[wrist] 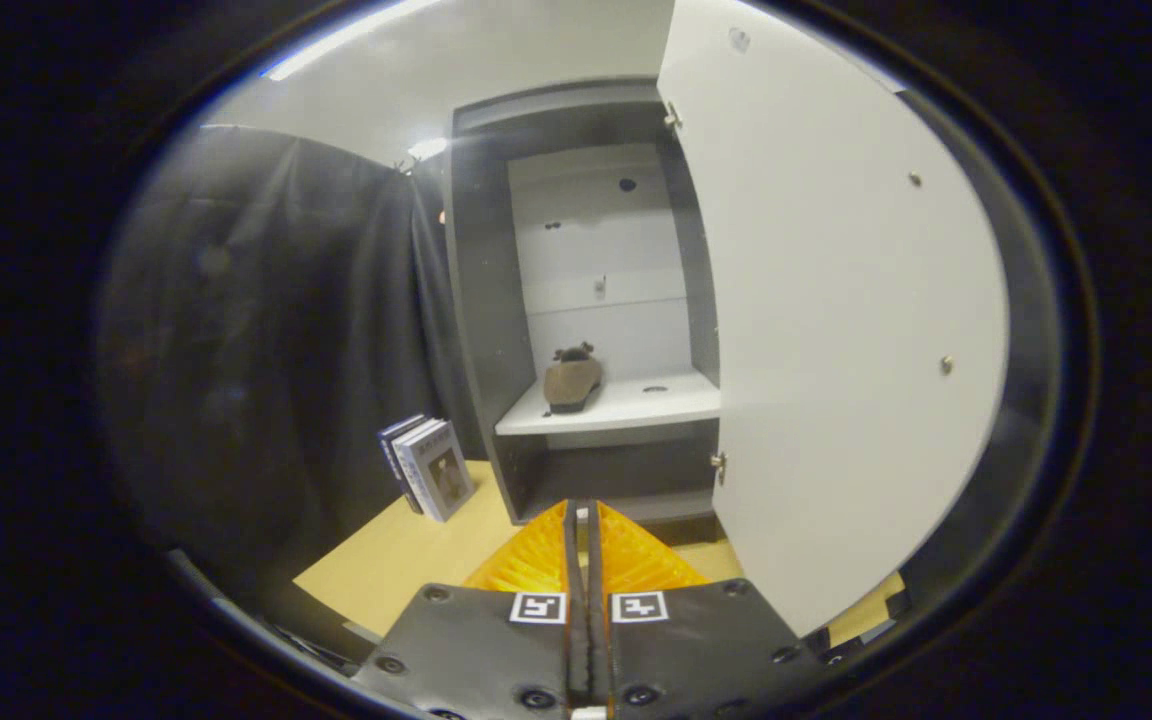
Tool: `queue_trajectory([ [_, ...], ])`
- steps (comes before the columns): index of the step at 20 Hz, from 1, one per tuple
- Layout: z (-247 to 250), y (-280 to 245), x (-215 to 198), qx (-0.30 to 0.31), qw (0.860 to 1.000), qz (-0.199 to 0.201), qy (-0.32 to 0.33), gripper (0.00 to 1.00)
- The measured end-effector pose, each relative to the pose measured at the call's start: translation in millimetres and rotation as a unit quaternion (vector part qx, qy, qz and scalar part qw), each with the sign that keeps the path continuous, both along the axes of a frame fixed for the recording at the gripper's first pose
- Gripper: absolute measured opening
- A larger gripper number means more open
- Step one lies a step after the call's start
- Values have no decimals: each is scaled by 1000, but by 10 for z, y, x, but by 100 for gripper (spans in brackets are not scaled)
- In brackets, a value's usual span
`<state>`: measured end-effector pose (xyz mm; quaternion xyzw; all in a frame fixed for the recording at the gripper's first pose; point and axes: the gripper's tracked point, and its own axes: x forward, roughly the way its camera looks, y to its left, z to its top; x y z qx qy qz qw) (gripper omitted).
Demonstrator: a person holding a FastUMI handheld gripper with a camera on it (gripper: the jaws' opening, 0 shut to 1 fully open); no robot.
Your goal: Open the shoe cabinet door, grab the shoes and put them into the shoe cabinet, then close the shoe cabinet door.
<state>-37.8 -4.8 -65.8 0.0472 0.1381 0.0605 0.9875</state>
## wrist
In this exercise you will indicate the white shoe cabinet door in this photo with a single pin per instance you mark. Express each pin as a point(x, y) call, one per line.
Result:
point(836, 300)

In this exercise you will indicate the grey shoe cabinet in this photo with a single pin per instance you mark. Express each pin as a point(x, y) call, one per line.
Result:
point(481, 300)

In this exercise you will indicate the black backdrop cloth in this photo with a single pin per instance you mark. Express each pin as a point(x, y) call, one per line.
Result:
point(266, 330)

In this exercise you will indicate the metal door hinge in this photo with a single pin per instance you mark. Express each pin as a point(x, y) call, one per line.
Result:
point(673, 118)
point(718, 467)

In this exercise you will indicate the grey cover book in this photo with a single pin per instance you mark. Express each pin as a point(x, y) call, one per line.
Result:
point(444, 475)

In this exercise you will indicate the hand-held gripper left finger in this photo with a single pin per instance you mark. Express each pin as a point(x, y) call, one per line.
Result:
point(476, 650)

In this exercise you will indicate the white cabinet shelf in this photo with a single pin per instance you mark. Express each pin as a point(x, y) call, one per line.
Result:
point(636, 402)

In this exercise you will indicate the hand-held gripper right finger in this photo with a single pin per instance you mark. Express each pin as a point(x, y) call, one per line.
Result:
point(696, 650)

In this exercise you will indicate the brown shoe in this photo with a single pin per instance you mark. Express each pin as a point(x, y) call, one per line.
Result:
point(571, 385)

